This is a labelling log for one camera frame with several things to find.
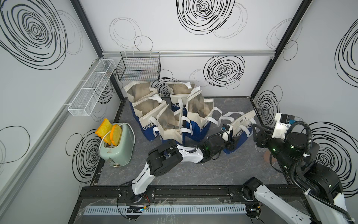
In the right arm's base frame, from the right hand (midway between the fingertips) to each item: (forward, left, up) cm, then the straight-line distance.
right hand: (258, 126), depth 57 cm
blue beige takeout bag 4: (+19, +40, -29) cm, 53 cm away
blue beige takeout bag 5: (+33, +20, -30) cm, 49 cm away
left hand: (+8, +1, -21) cm, 23 cm away
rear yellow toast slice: (+9, +75, -17) cm, 78 cm away
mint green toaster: (-5, +65, -23) cm, 69 cm away
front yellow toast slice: (+4, +68, -16) cm, 70 cm away
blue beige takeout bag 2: (+22, +56, -16) cm, 63 cm away
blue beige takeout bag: (+35, +64, -13) cm, 74 cm away
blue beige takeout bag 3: (+41, +34, -19) cm, 57 cm away
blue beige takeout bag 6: (+9, 0, -15) cm, 18 cm away
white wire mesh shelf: (+14, +83, -3) cm, 84 cm away
